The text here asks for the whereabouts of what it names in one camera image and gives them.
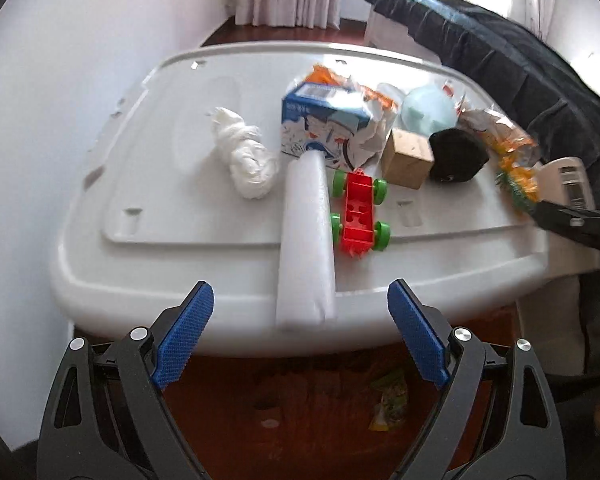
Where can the beige labelled box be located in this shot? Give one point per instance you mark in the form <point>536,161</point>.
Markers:
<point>572,180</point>

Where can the white foam roll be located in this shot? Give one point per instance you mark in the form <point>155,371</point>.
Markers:
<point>305,240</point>

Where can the green and orange wrapper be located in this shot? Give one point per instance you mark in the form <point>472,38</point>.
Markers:
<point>517,182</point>

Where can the light blue bowl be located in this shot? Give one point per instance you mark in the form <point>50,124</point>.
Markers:
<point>427,110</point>

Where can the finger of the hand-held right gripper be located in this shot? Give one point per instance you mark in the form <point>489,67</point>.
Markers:
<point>580,225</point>

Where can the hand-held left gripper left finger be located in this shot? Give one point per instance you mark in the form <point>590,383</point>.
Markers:
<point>187,327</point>

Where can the green snack packet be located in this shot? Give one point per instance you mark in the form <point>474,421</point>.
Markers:
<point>390,400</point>

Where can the clear orange printed snack bag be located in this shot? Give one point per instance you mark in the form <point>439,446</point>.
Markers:
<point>500,132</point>

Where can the red toy car green wheels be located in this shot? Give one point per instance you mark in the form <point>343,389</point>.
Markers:
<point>358,215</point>

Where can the blue milk carton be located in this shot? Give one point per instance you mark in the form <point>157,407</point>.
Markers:
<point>320,125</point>

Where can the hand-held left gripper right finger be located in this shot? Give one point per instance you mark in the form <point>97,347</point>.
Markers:
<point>415,327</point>

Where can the small clear red wrapper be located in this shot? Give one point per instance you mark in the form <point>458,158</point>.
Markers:
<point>452,97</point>

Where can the small cardboard box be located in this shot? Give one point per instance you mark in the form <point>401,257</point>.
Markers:
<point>405,157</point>

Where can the white crumpled plastic bag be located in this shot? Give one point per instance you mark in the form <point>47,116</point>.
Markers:
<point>245,160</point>

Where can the white plastic storage lid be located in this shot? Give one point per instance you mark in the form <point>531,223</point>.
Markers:
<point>190,240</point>

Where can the orange crumpled snack wrapper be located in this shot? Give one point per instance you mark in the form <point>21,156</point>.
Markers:
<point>375,100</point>

